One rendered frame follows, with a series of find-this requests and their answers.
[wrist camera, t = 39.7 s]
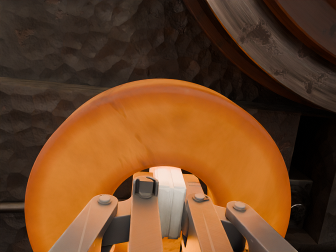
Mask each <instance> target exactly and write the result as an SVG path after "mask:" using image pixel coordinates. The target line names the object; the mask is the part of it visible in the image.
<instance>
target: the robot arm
mask: <svg viewBox="0 0 336 252"><path fill-rule="evenodd" d="M181 230H182V235H181ZM180 236H181V242H180V249H179V252H182V251H183V252H298V251H297V250H296V249H295V248H294V247H293V246H292V245H291V244H289V243H288V242H287V241H286V240H285V239H284V238H283V237H282V236H281V235H280V234H279V233H278V232H277V231H276V230H275V229H274V228H273V227H271V226H270V225H269V224H268V223H267V222H266V221H265V220H264V219H263V218H262V217H261V216H260V215H259V214H258V213H257V212H256V211H255V210H254V209H252V208H251V207H250V206H249V205H248V204H246V203H243V202H241V201H230V202H228V203H227V205H226V208H225V207H221V206H217V205H214V204H213V201H212V199H211V198H210V197H209V196H207V195H206V194H204V192H203V189H202V187H201V184H200V182H199V179H198V178H197V177H196V176H195V175H193V174H182V171H181V169H180V168H177V167H171V166H157V167H151V168H149V172H141V171H139V172H137V173H135V174H134V175H133V180H132V192H131V197H130V198H129V199H128V200H125V201H120V202H118V199H117V198H116V197H115V196H113V195H109V194H100V195H97V196H94V197H93V198H92V199H91V200H90V201H89V203H88V204H87V205H86V206H85V207H84V209H83V210H82V211H81V212H80V213H79V215H78V216H77V217H76V218H75V220H74V221H73V222H72V223H71V224H70V226H69V227H68V228H67V229H66V230H65V232H64V233H63V234H62V235H61V237H60V238H59V239H58V240H57V241H56V243H55V244H54V245H53V246H52V247H51V249H50V250H49V251H48V252H113V251H114V249H115V244H120V243H125V242H128V247H127V252H163V242H162V239H164V237H167V239H174V240H177V239H178V238H180ZM246 242H247V244H248V247H247V246H246Z"/></svg>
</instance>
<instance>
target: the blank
mask: <svg viewBox="0 0 336 252"><path fill-rule="evenodd" d="M153 167H175V168H180V169H183V170H186V171H188V172H190V173H192V174H194V175H195V176H197V177H198V178H200V179H201V180H202V181H203V182H204V183H205V184H206V186H207V196H209V197H210V198H211V200H212V202H213V204H214V205H216V206H219V207H223V208H227V203H228V202H232V201H240V202H243V203H245V204H247V205H249V206H250V207H251V208H252V209H254V210H255V211H256V212H257V213H258V214H259V215H260V216H261V217H262V218H263V219H264V220H265V221H266V222H267V223H268V224H269V225H270V226H271V227H273V228H274V229H275V230H276V231H277V232H278V233H279V234H280V235H281V236H282V237H283V238H285V235H286V232H287V229H288V225H289V220H290V214H291V187H290V180H289V175H288V171H287V167H286V164H285V162H284V159H283V157H282V154H281V152H280V150H279V148H278V147H277V145H276V143H275V142H274V140H273V139H272V137H271V136H270V134H269V133H268V132H267V131H266V129H265V128H264V127H263V126H262V125H261V124H260V123H259V122H258V121H257V120H256V119H255V118H254V117H253V116H252V115H250V114H249V113H248V112H247V111H245V110H244V109H243V108H241V107H240V106H238V105H237V104H235V103H234V102H232V101H231V100H230V99H228V98H226V97H225V96H223V95H222V94H220V93H218V92H216V91H214V90H212V89H210V88H207V87H205V86H202V85H199V84H196V83H192V82H188V81H183V80H177V79H166V78H155V79H144V80H137V81H132V82H128V83H124V84H121V85H118V86H115V87H113V88H110V89H108V90H106V91H104V92H102V93H100V94H98V95H96V96H94V97H93V98H91V99H90V100H88V101H87V102H85V103H84V104H83V105H81V106H80V107H79V108H78V109H77V110H75V111H74V112H73V113H72V114H71V115H70V116H69V117H68V118H67V119H66V120H65V121H64V122H63V123H62V124H61V125H60V127H59V128H58V129H57V130H56V131H55V132H54V133H53V134H52V135H51V137H50V138H49V139H48V140H47V142H46V143H45V145H44V146H43V148H42V149H41V151H40V153H39V154H38V156H37V158H36V160H35V162H34V165H33V167H32V169H31V172H30V175H29V178H28V182H27V187H26V192H25V202H24V213H25V223H26V230H27V234H28V238H29V242H30V244H31V247H32V250H33V252H48V251H49V250H50V249H51V248H52V246H53V245H54V244H55V243H56V241H57V240H58V239H59V238H60V237H61V235H62V234H63V233H64V232H65V231H66V229H67V228H68V227H69V226H70V224H71V223H72V222H73V221H74V220H75V218H76V217H77V216H78V215H79V214H80V212H81V211H82V210H83V209H84V208H85V206H86V205H87V204H88V203H89V201H90V200H91V199H92V198H93V197H95V196H98V195H103V194H106V195H111V196H112V195H113V194H114V192H115V191H116V189H117V188H118V187H119V186H120V184H121V183H122V182H124V181H125V180H126V179H127V178H129V177H130V176H132V175H133V174H135V173H137V172H139V171H142V170H145V169H148V168H153Z"/></svg>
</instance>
